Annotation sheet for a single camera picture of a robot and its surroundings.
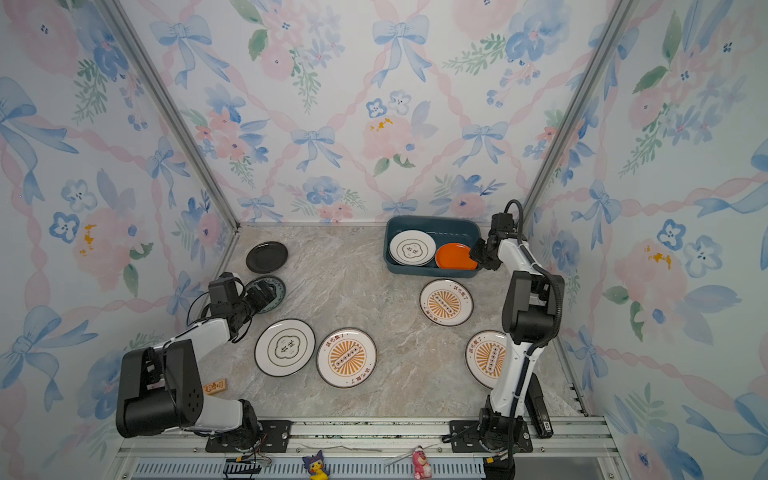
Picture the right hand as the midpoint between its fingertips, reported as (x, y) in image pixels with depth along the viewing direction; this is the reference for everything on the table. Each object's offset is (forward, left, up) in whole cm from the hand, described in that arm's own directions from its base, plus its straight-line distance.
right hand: (477, 254), depth 102 cm
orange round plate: (+3, +6, -4) cm, 8 cm away
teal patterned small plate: (-13, +66, -4) cm, 67 cm away
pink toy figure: (-60, +22, -4) cm, 64 cm away
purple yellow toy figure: (-60, +46, -4) cm, 76 cm away
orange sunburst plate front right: (-32, +1, -8) cm, 33 cm away
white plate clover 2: (-31, +60, -6) cm, 68 cm away
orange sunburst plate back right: (-15, +11, -7) cm, 20 cm away
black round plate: (+3, +75, -6) cm, 76 cm away
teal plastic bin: (+17, +9, -6) cm, 20 cm away
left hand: (-16, +68, +1) cm, 70 cm away
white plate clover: (+7, +22, -5) cm, 23 cm away
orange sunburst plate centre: (-34, +42, -6) cm, 54 cm away
